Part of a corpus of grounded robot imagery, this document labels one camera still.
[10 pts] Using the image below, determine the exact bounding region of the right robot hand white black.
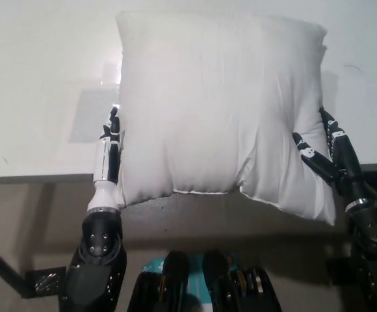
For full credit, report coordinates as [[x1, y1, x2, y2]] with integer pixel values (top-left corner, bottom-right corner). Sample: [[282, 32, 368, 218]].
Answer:
[[291, 106, 377, 207]]

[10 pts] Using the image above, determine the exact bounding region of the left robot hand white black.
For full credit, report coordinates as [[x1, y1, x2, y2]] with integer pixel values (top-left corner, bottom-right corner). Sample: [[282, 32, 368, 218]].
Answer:
[[87, 104, 125, 213]]

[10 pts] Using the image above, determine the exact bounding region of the white square pillow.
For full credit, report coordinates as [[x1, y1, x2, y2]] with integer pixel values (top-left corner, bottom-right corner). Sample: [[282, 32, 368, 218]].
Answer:
[[114, 9, 336, 226]]

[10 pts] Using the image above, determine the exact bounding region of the robot body black teal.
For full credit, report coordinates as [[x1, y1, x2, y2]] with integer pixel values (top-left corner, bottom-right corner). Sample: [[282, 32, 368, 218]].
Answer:
[[131, 249, 282, 312]]

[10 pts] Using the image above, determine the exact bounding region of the black diagonal table leg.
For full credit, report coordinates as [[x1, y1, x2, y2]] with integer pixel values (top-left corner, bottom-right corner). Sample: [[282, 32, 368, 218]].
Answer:
[[0, 238, 27, 295]]

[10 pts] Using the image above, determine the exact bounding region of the black table foot bracket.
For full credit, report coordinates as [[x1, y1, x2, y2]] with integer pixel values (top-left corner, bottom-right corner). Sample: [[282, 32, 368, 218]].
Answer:
[[23, 265, 68, 298], [326, 255, 356, 287]]

